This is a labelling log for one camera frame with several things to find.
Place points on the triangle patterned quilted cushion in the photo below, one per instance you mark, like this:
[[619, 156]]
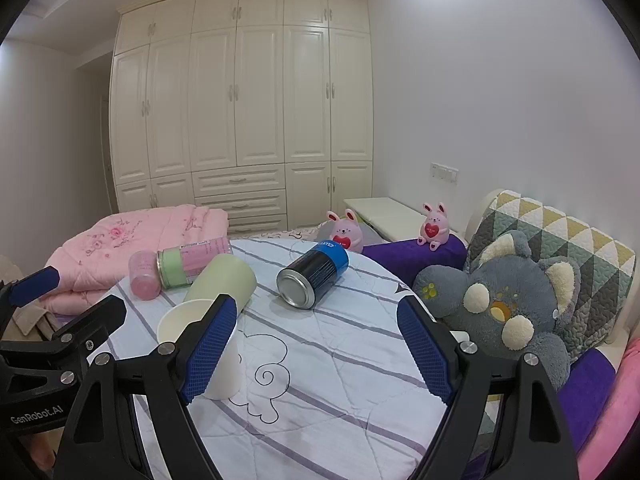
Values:
[[570, 240]]

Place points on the pink cup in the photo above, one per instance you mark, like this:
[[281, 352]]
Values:
[[143, 276]]

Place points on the blue and black can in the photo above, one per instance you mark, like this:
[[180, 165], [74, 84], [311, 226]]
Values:
[[314, 270]]

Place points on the purple bolster pillow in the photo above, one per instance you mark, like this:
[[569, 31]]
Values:
[[405, 257]]

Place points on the white nightstand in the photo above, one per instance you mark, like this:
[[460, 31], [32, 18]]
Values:
[[385, 215]]

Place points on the grey plush toy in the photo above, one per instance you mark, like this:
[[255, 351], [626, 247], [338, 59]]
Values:
[[520, 305]]

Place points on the light green cup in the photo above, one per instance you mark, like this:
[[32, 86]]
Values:
[[225, 280]]

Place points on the wall switch panel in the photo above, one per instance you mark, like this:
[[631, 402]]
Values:
[[445, 172]]

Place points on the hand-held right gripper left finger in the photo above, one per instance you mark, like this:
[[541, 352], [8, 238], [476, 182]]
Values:
[[210, 352]]

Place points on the beige cloth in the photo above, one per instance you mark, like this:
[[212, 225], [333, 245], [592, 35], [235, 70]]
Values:
[[22, 320]]

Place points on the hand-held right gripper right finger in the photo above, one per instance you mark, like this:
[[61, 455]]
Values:
[[425, 355]]

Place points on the white striped bedspread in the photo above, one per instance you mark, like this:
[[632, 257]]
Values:
[[325, 360]]

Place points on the pink floral quilt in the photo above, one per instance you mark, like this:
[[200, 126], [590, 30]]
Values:
[[125, 242]]

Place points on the cream wardrobe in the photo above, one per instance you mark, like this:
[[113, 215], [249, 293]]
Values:
[[240, 110]]

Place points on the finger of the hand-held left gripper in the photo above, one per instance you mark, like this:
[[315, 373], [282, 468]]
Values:
[[97, 320], [32, 282]]

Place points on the cream headboard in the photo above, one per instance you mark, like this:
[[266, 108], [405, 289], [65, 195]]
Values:
[[480, 215]]

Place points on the pink bunny toy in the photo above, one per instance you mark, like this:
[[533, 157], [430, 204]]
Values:
[[346, 232], [434, 227]]

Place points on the white paper cup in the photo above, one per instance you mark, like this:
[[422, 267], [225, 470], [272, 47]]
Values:
[[225, 365]]

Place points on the pink pillow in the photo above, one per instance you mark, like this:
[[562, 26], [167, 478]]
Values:
[[617, 420]]

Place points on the pink canister with green lid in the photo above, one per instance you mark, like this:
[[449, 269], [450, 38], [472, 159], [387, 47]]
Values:
[[197, 260]]

